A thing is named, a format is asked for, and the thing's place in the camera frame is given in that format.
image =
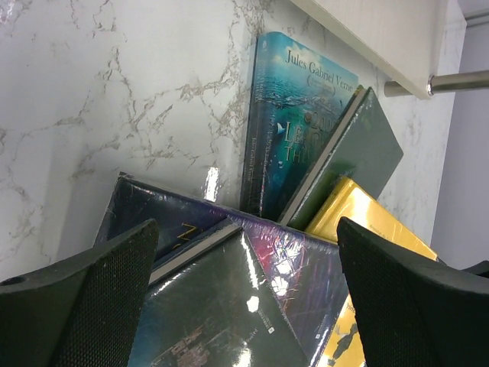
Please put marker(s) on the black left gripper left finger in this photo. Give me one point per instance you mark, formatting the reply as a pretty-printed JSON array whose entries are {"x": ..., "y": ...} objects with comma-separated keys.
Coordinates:
[{"x": 83, "y": 310}]

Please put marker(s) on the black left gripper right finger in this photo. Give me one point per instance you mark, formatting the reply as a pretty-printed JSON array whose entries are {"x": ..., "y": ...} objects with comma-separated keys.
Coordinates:
[{"x": 412, "y": 310}]

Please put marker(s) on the purple galaxy cover book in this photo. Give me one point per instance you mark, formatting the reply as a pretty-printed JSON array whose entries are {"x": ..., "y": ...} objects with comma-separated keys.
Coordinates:
[{"x": 304, "y": 272}]

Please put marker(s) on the yellow paperback book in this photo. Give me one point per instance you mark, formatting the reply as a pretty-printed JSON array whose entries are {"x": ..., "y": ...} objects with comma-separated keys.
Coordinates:
[{"x": 351, "y": 201}]

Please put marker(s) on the dark green hardcover book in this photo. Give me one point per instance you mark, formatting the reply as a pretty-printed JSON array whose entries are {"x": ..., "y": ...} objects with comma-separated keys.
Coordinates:
[{"x": 363, "y": 147}]

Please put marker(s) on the dark Wuthering Heights book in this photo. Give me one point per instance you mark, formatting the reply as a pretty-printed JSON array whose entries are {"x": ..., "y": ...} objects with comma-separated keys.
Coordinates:
[{"x": 210, "y": 304}]

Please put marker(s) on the blue ocean Jules Verne book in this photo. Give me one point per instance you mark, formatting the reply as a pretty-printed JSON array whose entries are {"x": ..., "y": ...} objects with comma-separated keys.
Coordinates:
[{"x": 297, "y": 96}]

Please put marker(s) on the white two-tier wooden shelf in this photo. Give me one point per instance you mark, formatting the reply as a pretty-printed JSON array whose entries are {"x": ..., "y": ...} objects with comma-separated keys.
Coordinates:
[{"x": 403, "y": 39}]

